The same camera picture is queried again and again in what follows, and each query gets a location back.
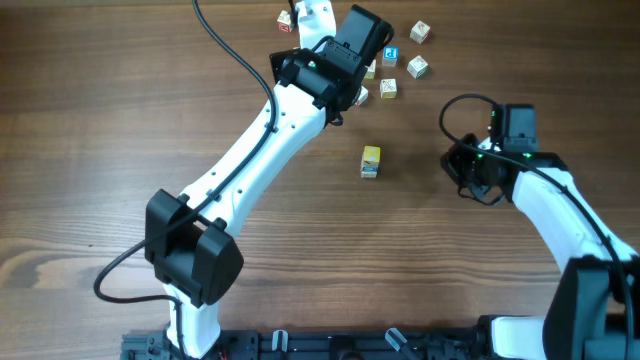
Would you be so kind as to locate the yellow sided picture block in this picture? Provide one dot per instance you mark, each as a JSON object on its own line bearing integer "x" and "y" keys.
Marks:
{"x": 388, "y": 88}

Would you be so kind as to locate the yellow top block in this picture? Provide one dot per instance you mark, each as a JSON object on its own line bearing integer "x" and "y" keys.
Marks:
{"x": 371, "y": 156}

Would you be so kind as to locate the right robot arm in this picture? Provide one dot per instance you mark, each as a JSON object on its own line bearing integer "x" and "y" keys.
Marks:
{"x": 594, "y": 313}

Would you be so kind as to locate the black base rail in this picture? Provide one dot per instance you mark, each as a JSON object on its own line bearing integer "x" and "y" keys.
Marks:
{"x": 456, "y": 343}

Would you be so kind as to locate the yellow green picture block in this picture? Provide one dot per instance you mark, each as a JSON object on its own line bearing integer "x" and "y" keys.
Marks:
{"x": 371, "y": 70}

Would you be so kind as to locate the red six block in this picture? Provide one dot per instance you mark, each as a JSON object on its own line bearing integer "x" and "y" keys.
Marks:
{"x": 284, "y": 22}

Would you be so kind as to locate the far right picture block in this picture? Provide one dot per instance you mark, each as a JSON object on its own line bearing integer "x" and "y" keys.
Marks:
{"x": 420, "y": 32}

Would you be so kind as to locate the blue P block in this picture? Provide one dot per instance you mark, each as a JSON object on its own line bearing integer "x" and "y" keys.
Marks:
{"x": 390, "y": 56}

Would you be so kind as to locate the green sided picture block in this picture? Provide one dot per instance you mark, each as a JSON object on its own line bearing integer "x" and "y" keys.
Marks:
{"x": 417, "y": 67}

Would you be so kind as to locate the red sided white block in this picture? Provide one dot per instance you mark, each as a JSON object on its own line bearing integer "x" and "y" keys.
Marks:
{"x": 369, "y": 169}

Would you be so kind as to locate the red blue tilted block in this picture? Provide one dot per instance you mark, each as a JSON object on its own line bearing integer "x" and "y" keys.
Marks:
{"x": 362, "y": 96}

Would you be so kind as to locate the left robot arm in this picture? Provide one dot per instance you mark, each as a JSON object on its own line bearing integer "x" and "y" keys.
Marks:
{"x": 191, "y": 237}

